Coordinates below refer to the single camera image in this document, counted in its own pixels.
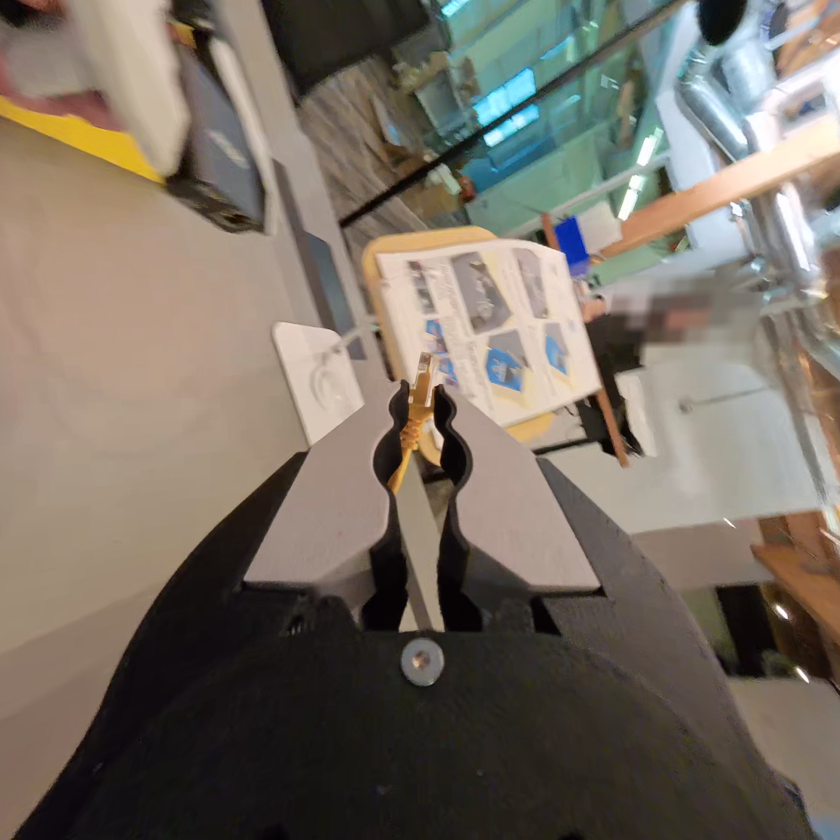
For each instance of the wooden clipboard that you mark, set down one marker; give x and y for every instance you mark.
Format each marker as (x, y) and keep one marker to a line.
(407, 244)

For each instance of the yellow plastic storage bin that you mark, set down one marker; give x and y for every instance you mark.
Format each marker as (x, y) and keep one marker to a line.
(79, 134)

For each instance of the silver air duct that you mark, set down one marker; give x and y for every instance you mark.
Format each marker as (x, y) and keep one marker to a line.
(715, 111)

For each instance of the printed instruction sheet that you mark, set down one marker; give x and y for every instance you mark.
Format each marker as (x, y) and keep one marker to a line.
(499, 328)

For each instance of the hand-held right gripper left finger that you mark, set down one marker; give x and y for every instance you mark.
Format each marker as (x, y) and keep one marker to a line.
(321, 505)

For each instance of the black glass wall pole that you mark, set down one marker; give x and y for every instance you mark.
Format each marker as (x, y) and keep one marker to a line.
(525, 98)

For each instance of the black monitor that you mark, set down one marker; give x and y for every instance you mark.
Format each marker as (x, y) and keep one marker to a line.
(223, 151)

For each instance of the small black rectangular mat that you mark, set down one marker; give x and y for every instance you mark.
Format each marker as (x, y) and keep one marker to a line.
(328, 295)

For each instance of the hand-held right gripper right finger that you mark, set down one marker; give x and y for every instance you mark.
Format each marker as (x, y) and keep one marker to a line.
(525, 518)

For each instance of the wooden beam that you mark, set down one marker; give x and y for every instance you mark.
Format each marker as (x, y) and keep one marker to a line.
(722, 184)

